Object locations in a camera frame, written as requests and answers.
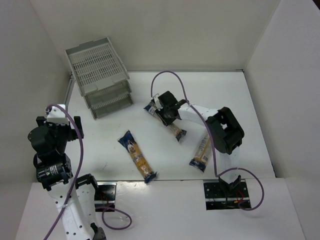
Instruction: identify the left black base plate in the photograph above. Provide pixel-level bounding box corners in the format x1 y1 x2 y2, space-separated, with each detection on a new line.
94 181 117 212

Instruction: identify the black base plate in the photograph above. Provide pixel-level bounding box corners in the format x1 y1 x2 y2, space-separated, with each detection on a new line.
94 181 117 212
203 180 252 211

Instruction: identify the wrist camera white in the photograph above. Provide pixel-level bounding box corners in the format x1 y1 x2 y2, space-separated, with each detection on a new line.
151 93 162 111
45 106 70 126

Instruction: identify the grey three-tier tray shelf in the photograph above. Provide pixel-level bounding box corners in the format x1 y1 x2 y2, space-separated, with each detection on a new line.
64 37 134 120

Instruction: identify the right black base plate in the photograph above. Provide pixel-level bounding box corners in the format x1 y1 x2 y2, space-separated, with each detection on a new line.
203 180 252 211

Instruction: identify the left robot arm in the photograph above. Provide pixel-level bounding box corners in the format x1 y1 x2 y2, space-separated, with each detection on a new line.
27 116 107 240

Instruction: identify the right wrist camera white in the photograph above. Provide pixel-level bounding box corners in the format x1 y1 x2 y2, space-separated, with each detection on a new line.
151 93 162 111

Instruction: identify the blue yellow spaghetti bag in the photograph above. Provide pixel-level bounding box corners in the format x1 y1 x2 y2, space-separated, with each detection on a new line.
117 130 157 184

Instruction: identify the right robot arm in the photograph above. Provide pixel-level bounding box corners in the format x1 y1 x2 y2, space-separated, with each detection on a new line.
152 91 245 197

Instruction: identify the pasta bag label side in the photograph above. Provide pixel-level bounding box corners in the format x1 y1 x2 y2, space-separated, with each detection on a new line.
143 101 187 143
189 133 212 173

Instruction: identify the aluminium frame rail left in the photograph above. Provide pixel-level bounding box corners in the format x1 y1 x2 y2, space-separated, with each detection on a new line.
40 71 76 182

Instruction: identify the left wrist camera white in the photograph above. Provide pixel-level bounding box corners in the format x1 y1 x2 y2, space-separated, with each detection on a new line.
45 106 70 126

